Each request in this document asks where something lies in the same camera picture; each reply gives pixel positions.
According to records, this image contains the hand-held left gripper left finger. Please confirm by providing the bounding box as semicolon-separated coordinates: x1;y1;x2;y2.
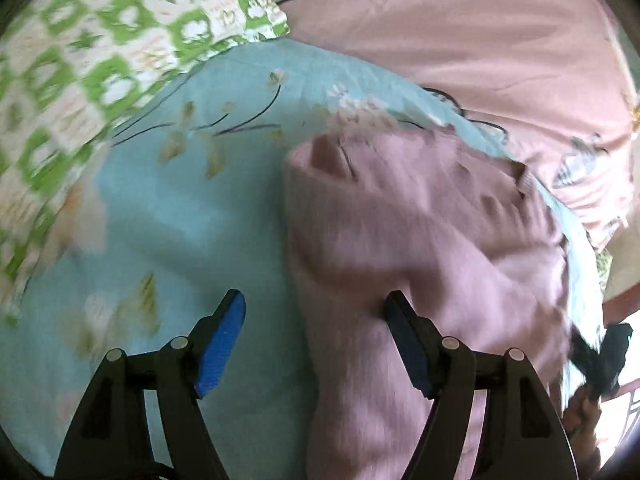
52;289;247;480

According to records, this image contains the pink knitted sweater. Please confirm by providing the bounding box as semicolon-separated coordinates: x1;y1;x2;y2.
284;127;573;480

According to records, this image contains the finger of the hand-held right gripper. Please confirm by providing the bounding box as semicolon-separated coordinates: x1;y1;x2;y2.
570;332;601;368

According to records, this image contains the green checkered pillow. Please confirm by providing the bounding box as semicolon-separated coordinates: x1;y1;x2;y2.
0;0;292;318

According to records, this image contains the teal floral blanket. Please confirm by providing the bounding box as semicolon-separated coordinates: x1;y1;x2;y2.
0;37;606;480

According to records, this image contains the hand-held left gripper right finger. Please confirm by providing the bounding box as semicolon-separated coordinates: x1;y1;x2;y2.
382;291;581;480

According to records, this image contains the person's right hand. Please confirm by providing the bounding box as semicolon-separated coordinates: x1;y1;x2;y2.
562;382;603;461

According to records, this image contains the pink quilt with plaid hearts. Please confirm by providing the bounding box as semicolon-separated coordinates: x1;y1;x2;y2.
245;0;640;256

